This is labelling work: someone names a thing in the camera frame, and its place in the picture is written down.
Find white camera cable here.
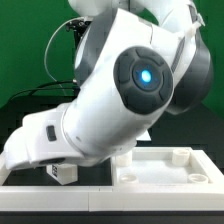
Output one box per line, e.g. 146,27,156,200
43,18,81,96

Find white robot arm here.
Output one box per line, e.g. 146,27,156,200
4,0,213,170

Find white square tabletop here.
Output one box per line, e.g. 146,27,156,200
111,147,224,185

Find black cables on table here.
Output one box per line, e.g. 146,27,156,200
8,79,81,103

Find white U-shaped fence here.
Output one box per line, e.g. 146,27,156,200
0,154,224,212

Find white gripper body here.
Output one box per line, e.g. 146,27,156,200
4,109,77,170

